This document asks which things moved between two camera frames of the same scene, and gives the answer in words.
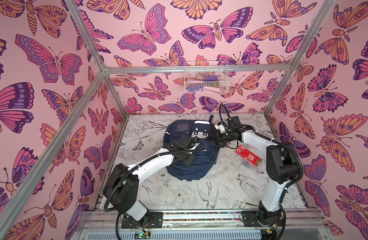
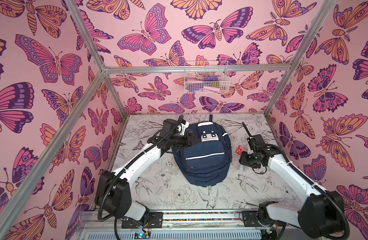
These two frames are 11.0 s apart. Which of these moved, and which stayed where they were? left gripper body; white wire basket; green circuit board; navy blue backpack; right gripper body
Moved: right gripper body; navy blue backpack; left gripper body
Stayed: green circuit board; white wire basket
